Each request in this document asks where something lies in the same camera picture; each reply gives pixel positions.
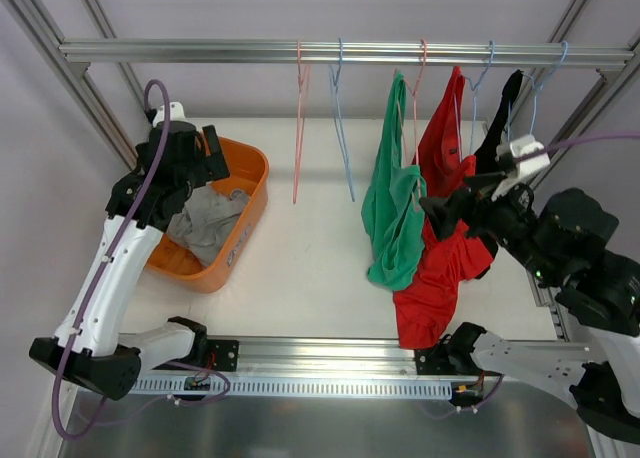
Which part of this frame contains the green tank top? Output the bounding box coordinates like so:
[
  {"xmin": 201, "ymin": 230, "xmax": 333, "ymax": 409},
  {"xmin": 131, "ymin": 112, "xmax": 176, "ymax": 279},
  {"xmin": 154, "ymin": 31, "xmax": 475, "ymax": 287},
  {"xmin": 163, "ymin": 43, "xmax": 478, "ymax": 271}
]
[{"xmin": 361, "ymin": 72, "xmax": 426, "ymax": 292}]

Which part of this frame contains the grey tank top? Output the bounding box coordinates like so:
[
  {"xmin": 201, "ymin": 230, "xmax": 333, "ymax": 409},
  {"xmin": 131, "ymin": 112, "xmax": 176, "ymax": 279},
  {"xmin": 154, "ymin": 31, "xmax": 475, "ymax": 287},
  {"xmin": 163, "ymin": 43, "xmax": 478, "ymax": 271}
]
[{"xmin": 166, "ymin": 186, "xmax": 250, "ymax": 267}]

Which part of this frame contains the red tank top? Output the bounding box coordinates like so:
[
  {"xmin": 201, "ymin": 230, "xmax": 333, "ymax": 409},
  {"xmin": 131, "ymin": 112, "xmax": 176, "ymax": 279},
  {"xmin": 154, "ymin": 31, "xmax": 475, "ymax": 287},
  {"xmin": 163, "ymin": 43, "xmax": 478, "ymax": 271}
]
[{"xmin": 393, "ymin": 67, "xmax": 497, "ymax": 350}]

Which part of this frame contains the pink hanger of green top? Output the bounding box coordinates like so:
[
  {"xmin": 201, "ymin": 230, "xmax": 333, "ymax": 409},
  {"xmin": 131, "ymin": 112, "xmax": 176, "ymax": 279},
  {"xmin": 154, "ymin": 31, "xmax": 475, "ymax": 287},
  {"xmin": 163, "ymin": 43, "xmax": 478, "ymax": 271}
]
[{"xmin": 404, "ymin": 38, "xmax": 429, "ymax": 214}]

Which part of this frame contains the blue hanger of red top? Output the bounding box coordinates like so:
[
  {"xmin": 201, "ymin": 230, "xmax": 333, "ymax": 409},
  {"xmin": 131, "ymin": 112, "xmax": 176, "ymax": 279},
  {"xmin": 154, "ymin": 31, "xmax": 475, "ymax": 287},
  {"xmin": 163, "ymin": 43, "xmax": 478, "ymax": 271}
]
[{"xmin": 453, "ymin": 40, "xmax": 495, "ymax": 162}]

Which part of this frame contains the blue hanger of grey top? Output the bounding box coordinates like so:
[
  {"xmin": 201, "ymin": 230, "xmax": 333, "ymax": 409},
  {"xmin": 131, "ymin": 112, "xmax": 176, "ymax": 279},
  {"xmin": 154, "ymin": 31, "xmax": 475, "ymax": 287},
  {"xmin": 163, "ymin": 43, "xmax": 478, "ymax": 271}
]
[{"xmin": 328, "ymin": 38, "xmax": 356, "ymax": 202}]

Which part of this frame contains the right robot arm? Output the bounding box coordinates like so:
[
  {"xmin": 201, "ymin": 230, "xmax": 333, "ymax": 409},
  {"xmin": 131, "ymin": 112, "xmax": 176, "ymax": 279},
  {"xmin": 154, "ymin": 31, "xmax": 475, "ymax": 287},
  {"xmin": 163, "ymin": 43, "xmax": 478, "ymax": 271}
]
[{"xmin": 420, "ymin": 174, "xmax": 639, "ymax": 444}]

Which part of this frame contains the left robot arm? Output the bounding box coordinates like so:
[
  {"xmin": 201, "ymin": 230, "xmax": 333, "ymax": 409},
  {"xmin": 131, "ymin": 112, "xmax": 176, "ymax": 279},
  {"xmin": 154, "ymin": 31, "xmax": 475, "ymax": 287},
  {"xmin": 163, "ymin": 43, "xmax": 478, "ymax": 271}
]
[{"xmin": 29, "ymin": 121, "xmax": 230, "ymax": 400}]

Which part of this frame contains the black tank top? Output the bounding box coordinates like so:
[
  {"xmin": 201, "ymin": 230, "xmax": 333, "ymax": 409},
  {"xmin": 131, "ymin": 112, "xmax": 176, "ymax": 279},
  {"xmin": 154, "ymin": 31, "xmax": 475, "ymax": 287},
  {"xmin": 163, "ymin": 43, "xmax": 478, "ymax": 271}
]
[{"xmin": 474, "ymin": 69, "xmax": 523, "ymax": 175}]

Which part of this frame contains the blue hanger of black top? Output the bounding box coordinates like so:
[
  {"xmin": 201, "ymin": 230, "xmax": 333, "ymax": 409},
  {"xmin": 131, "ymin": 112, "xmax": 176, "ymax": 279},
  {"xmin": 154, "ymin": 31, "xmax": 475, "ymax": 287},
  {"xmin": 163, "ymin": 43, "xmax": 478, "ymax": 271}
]
[{"xmin": 505, "ymin": 40, "xmax": 570, "ymax": 142}]

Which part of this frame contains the orange plastic tub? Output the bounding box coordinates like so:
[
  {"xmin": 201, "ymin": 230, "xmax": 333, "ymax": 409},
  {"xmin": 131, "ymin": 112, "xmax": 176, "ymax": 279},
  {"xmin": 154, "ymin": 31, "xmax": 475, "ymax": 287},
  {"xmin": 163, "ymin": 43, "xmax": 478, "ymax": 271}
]
[{"xmin": 146, "ymin": 137, "xmax": 269, "ymax": 293}]

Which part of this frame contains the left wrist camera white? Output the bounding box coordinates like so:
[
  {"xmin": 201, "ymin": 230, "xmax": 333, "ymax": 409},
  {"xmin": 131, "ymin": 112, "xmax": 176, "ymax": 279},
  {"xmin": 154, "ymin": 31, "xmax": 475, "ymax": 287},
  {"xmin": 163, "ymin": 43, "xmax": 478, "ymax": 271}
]
[{"xmin": 151, "ymin": 101, "xmax": 186, "ymax": 127}]

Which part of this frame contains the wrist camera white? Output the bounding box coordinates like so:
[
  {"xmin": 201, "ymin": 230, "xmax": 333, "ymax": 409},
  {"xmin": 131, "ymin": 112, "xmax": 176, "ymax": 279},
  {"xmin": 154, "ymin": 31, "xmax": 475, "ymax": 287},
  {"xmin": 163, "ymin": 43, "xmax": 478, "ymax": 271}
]
[
  {"xmin": 151, "ymin": 101, "xmax": 186, "ymax": 127},
  {"xmin": 491, "ymin": 134, "xmax": 550, "ymax": 201}
]

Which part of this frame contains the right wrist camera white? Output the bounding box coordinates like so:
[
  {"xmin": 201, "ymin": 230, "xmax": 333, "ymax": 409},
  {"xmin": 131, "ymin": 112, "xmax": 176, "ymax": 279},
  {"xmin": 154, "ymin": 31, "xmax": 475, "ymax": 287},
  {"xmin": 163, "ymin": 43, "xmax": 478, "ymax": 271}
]
[{"xmin": 491, "ymin": 134, "xmax": 550, "ymax": 201}]

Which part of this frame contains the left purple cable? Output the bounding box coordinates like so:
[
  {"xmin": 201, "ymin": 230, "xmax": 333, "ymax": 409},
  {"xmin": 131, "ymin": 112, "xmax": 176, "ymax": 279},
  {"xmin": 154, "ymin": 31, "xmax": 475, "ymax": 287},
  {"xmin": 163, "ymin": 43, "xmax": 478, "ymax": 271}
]
[{"xmin": 51, "ymin": 79, "xmax": 171, "ymax": 442}]

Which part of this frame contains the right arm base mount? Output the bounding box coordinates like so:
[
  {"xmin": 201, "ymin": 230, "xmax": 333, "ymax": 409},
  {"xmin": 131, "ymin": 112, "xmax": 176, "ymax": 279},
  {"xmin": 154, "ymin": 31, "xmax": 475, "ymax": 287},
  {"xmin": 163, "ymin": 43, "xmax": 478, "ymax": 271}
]
[{"xmin": 414, "ymin": 341, "xmax": 504, "ymax": 419}]

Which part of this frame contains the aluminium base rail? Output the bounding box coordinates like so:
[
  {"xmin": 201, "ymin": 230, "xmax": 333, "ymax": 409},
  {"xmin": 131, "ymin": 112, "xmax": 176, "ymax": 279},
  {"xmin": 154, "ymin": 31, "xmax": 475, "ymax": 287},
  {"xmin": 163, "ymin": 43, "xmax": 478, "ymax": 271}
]
[{"xmin": 119, "ymin": 335, "xmax": 591, "ymax": 379}]

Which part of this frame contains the aluminium hanging rail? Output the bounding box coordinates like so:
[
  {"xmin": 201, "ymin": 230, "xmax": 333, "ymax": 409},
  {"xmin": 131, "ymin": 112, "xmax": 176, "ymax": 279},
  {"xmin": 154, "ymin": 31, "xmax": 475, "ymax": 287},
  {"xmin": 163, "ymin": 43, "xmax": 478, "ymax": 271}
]
[{"xmin": 59, "ymin": 38, "xmax": 638, "ymax": 71}]

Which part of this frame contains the slotted white cable duct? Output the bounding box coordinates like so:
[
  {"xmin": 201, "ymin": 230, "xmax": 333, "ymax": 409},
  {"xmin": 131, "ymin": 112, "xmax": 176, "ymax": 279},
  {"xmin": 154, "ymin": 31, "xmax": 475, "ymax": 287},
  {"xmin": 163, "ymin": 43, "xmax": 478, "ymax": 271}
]
[{"xmin": 131, "ymin": 374, "xmax": 453, "ymax": 401}]

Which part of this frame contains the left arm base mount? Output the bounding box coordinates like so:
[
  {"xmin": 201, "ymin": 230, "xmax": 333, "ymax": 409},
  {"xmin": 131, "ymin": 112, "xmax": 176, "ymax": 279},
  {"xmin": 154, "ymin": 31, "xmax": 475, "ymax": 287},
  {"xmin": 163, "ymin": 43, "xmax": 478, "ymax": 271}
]
[{"xmin": 205, "ymin": 339, "xmax": 240, "ymax": 372}]

